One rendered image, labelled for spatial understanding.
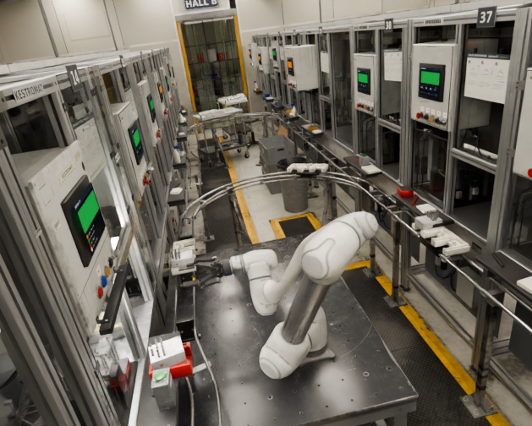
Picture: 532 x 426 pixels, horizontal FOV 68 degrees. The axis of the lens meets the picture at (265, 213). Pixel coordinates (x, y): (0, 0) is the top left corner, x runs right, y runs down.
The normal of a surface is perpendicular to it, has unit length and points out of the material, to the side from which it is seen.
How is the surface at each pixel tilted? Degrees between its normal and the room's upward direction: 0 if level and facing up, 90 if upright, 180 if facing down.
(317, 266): 84
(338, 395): 0
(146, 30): 90
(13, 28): 90
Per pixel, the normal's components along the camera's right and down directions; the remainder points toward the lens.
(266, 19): 0.18, 0.39
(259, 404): -0.12, -0.90
